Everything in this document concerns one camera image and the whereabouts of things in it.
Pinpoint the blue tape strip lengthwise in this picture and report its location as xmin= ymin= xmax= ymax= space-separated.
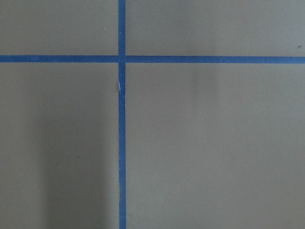
xmin=118 ymin=0 xmax=126 ymax=229

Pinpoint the blue tape strip crosswise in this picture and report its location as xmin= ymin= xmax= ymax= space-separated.
xmin=0 ymin=55 xmax=305 ymax=64

